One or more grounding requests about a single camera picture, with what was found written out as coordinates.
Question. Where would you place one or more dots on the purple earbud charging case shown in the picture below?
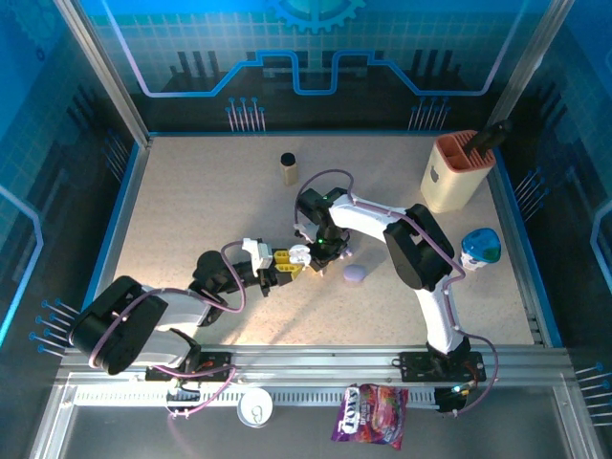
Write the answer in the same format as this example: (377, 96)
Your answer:
(355, 275)

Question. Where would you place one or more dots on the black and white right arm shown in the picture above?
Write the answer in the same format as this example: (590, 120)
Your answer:
(416, 248)

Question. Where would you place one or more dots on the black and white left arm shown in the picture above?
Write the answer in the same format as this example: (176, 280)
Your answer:
(119, 325)

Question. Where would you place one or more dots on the tan bottle with black cap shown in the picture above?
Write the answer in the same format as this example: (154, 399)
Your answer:
(289, 172)

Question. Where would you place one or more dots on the cream knife block holder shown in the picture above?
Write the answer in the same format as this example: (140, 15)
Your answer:
(452, 186)

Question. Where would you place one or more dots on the white round can lid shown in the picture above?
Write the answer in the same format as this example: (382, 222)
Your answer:
(255, 407)

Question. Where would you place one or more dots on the blueberry yogurt cup blue lid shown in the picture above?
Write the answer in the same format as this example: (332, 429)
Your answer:
(480, 248)

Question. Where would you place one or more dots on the purple candy bag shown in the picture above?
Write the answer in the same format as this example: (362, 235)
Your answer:
(370, 416)

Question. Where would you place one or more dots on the black controller box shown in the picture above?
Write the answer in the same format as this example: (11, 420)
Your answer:
(447, 401)

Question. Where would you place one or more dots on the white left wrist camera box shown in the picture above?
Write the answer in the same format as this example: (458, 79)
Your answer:
(255, 252)

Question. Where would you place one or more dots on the aluminium frame rail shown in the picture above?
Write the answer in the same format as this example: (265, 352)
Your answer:
(311, 356)

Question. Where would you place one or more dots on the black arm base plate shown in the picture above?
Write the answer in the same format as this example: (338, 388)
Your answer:
(416, 365)
(215, 364)

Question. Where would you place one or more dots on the aluminium frame post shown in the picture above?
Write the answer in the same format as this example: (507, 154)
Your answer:
(531, 57)
(102, 72)

